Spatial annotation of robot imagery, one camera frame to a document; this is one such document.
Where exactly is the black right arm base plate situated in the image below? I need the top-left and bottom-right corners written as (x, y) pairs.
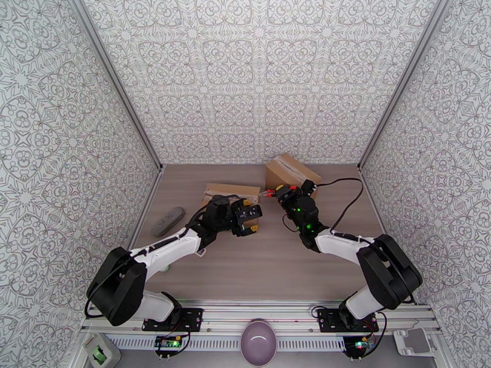
top-left (317, 307), bottom-right (380, 333)

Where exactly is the red black utility knife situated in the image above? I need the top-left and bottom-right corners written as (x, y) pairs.
top-left (260, 185), bottom-right (298, 199)

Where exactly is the aluminium corner post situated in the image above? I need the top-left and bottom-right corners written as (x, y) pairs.
top-left (66, 0), bottom-right (164, 172)
top-left (357, 0), bottom-right (450, 171)

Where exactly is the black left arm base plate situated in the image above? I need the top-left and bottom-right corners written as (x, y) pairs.
top-left (142, 307), bottom-right (204, 333)

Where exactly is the black right camera cable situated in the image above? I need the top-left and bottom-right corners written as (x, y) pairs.
top-left (312, 178), bottom-right (417, 302)

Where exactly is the brown taped cardboard box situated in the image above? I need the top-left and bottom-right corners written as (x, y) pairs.
top-left (265, 153), bottom-right (323, 199)
top-left (200, 182), bottom-right (261, 234)

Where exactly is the white plastic stand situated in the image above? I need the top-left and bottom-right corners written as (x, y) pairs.
top-left (393, 328), bottom-right (437, 356)

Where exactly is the black camera cable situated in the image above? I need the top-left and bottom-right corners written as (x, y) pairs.
top-left (86, 193), bottom-right (235, 322)
top-left (312, 178), bottom-right (417, 302)

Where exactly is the purple bowl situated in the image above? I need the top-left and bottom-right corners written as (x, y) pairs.
top-left (240, 318), bottom-right (278, 368)

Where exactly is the black left camera cable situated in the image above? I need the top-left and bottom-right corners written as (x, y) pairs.
top-left (86, 193), bottom-right (235, 322)

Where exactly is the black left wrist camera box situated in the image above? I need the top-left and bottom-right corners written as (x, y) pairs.
top-left (234, 205), bottom-right (265, 231)

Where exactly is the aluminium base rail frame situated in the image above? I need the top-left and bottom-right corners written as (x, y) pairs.
top-left (80, 299), bottom-right (440, 335)

